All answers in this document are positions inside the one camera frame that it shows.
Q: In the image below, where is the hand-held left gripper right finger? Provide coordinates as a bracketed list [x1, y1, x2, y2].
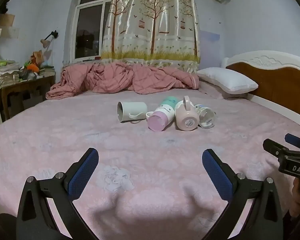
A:
[202, 149, 283, 240]

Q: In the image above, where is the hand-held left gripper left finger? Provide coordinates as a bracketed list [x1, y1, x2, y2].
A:
[16, 148, 99, 240]

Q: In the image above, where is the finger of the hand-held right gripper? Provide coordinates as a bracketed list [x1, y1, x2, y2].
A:
[284, 133, 300, 151]
[263, 138, 293, 159]

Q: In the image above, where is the clear printed glass cup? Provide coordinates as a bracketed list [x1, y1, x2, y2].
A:
[194, 104, 217, 128]

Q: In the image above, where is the pink mug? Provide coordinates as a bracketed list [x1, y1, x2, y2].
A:
[174, 95, 199, 131]

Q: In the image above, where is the white mug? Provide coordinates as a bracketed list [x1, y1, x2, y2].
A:
[117, 101, 148, 124]

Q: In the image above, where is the pink and teal cup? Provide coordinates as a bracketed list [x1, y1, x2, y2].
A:
[145, 96, 180, 132]

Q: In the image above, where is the pink bed sheet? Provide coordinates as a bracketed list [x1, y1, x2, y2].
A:
[0, 88, 300, 240]

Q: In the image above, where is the white and brown headboard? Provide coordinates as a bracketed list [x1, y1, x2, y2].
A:
[221, 50, 300, 132]

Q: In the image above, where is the white pillow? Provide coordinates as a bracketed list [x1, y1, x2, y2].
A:
[195, 67, 259, 95]

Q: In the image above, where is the pink pillow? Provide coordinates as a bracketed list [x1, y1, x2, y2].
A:
[199, 79, 248, 99]

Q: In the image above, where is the pink quilt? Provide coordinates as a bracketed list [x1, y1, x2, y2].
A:
[45, 62, 200, 100]

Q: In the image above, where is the brown wooden desk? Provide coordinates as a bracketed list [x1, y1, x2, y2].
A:
[0, 71, 56, 121]

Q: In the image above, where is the orange plush toy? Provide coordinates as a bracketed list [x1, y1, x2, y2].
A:
[19, 50, 46, 81]

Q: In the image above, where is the stack of papers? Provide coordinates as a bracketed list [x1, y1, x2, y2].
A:
[0, 59, 22, 89]

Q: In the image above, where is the white framed window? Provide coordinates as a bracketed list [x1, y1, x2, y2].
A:
[69, 0, 117, 63]

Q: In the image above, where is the tree print curtain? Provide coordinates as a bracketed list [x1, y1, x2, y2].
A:
[100, 0, 201, 74]

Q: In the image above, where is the cardboard box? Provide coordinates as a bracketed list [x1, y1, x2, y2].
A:
[0, 13, 16, 39]

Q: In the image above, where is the wall lamp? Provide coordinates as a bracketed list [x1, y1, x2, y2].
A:
[40, 30, 59, 49]

